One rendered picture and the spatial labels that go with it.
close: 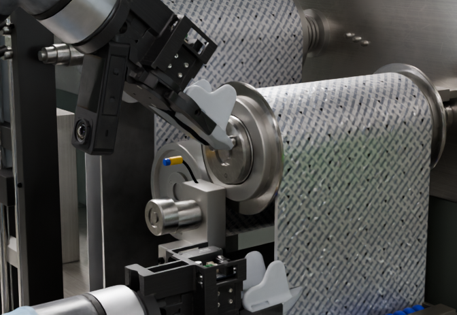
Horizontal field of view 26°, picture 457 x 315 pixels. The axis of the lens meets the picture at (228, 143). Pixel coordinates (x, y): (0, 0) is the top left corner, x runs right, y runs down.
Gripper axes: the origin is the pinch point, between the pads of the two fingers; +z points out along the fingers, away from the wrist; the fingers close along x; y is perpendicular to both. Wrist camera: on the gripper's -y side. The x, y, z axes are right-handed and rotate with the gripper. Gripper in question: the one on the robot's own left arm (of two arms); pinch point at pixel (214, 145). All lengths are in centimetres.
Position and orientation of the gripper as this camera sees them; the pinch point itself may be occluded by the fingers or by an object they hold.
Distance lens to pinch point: 104.8
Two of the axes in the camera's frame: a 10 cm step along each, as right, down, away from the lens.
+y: 5.2, -8.3, 2.1
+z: 6.2, 5.3, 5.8
